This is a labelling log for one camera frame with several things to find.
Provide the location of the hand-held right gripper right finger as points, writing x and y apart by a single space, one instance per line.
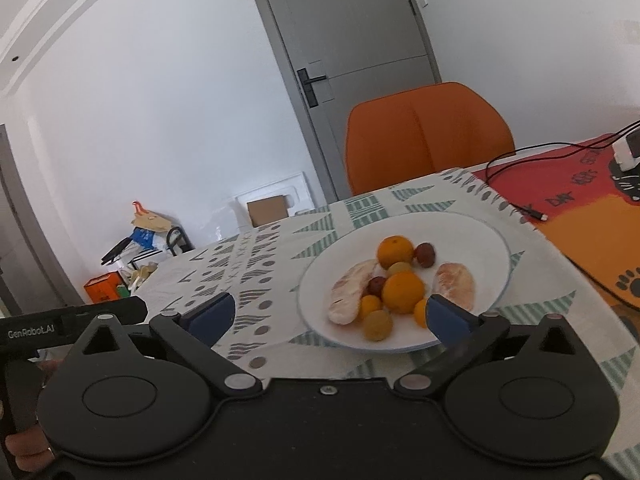
447 317

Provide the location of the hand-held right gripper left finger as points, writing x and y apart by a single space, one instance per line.
212 317

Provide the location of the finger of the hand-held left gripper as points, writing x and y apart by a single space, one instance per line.
125 307

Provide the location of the large orange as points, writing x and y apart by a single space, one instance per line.
403 292

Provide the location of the pale yellow round fruit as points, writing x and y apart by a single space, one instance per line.
400 269

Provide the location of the dark red round fruit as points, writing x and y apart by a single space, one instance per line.
376 286

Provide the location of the white plate blue rim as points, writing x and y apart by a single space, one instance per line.
470 240

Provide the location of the medium orange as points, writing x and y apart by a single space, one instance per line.
395 251

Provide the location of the peeled pomelo segment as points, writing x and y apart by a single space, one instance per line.
455 285
350 292

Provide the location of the person's left hand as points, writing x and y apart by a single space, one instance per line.
27 447

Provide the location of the orange box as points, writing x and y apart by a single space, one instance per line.
102 289

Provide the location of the patterned tablecloth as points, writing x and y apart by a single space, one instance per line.
250 270

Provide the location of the blue plastic bag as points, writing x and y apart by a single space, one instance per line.
143 239

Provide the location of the brown paper bag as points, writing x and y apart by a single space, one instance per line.
150 220

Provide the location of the cardboard box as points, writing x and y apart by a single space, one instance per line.
267 211

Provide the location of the white foam panel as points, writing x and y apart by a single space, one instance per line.
300 187

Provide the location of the red orange printed mat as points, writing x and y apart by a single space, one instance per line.
590 210

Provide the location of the orange chair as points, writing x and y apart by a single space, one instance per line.
425 135

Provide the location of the white charger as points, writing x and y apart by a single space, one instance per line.
629 150

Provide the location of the grey door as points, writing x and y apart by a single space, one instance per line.
350 20

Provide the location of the black metal frame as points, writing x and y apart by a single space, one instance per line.
180 240

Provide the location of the grey door frame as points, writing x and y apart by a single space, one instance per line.
30 200

